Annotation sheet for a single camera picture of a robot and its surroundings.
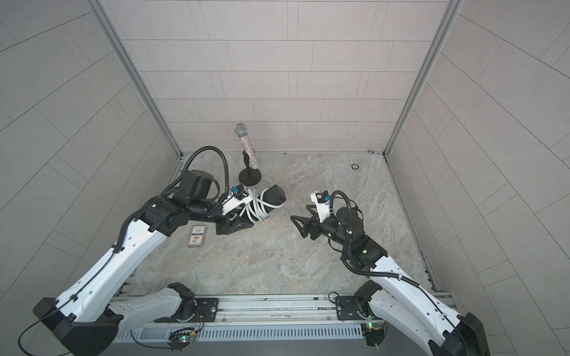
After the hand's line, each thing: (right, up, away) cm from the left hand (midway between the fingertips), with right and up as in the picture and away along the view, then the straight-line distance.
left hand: (253, 214), depth 66 cm
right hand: (+14, -1, +5) cm, 15 cm away
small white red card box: (-26, -12, +19) cm, 34 cm away
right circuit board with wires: (+37, -37, +2) cm, 53 cm away
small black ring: (+43, +15, +46) cm, 64 cm away
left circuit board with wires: (-22, -37, 0) cm, 43 cm away
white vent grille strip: (-31, -37, +3) cm, 49 cm away
